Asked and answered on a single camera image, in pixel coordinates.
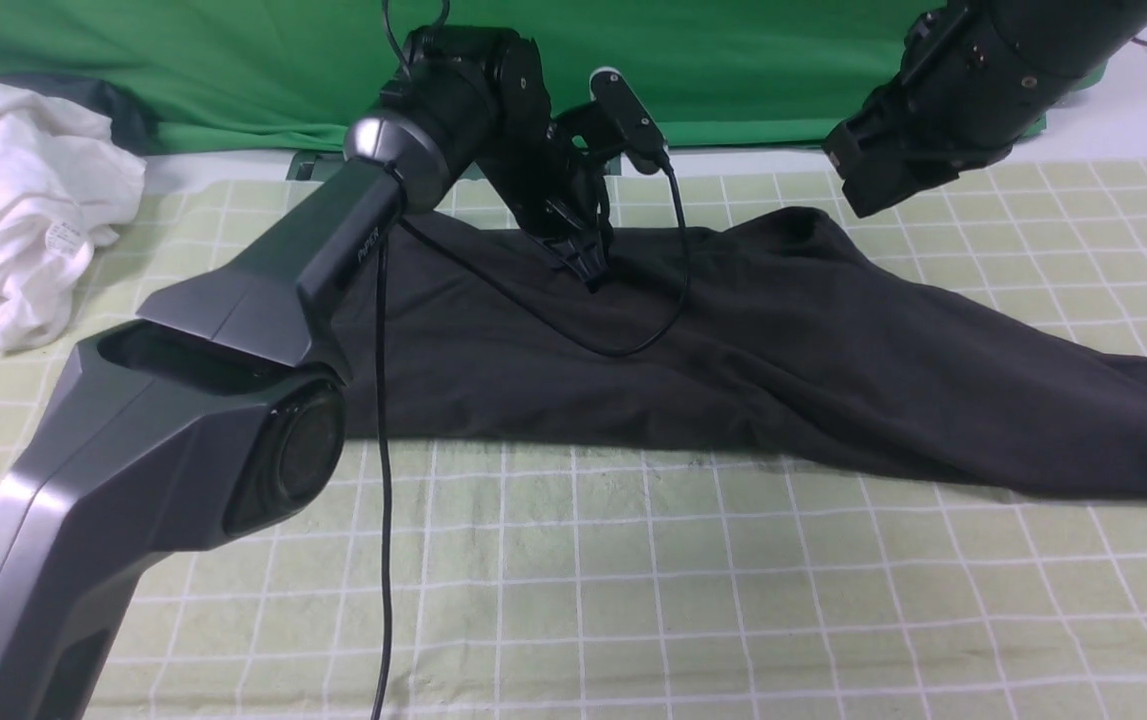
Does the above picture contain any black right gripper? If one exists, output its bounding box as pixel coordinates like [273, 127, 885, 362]
[824, 8, 1019, 218]

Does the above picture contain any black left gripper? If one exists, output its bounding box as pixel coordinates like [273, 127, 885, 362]
[478, 36, 611, 294]

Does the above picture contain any dark gray long-sleeve shirt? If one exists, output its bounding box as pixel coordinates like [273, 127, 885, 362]
[387, 208, 1147, 500]

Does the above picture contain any gray left robot arm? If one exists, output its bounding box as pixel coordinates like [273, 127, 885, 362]
[0, 26, 622, 719]

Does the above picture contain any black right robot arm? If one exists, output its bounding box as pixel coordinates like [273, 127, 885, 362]
[824, 1, 1147, 218]

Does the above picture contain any dark garment behind white shirt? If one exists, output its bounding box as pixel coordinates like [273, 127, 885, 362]
[0, 72, 158, 156]

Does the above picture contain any crumpled white shirt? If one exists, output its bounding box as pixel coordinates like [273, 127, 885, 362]
[0, 83, 147, 352]

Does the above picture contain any green checkered table mat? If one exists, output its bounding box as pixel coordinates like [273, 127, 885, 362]
[0, 157, 1147, 720]

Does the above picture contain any green backdrop cloth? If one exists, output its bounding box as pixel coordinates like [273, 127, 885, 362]
[0, 0, 1126, 157]

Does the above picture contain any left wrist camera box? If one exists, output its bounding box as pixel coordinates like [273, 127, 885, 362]
[588, 66, 672, 177]

